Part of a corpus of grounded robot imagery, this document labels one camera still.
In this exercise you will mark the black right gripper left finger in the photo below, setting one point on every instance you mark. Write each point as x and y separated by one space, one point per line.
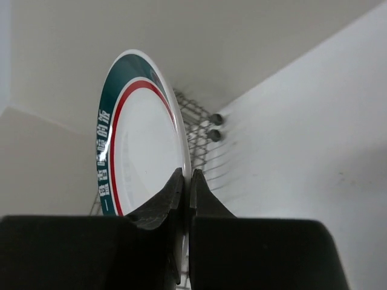
84 250

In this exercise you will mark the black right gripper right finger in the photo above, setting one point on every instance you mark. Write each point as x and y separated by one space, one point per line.
229 252

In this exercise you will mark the white plate teal red rim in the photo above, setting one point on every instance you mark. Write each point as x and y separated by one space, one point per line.
129 67

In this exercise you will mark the grey wire dish rack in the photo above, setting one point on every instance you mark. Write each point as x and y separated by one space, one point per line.
202 136

